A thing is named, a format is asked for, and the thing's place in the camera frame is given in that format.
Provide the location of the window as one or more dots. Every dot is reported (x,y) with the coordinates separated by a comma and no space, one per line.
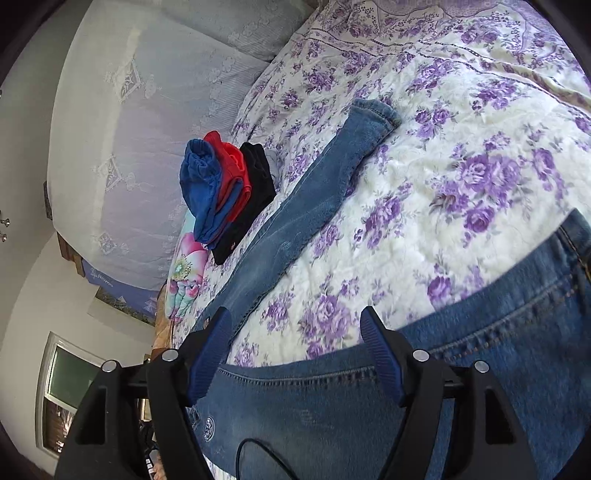
(69,378)

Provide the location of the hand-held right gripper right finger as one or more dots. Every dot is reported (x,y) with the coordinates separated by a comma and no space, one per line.
(383,355)

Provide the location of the blue printed cloth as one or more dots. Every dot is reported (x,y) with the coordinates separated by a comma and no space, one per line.
(115,286)

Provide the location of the folded red garment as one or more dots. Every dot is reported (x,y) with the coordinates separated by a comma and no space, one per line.
(226,152)

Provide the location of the wooden headboard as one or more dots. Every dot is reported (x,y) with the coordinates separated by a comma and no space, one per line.
(69,251)

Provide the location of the folded teal pink floral blanket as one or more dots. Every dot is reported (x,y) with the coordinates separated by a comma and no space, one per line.
(184,277)

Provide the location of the purple floral bedspread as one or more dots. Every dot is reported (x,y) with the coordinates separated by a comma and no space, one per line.
(438,138)

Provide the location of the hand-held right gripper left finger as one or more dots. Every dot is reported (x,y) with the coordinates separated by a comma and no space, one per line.
(210,357)

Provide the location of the folded black garment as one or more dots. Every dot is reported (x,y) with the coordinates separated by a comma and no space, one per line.
(256,184)

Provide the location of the blue denim pants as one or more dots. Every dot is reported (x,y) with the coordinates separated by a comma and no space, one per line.
(300,415)

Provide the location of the folded blue pants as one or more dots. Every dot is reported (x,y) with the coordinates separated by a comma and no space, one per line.
(198,184)

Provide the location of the orange brown pillow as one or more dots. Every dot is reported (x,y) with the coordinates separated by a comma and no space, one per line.
(162,334)

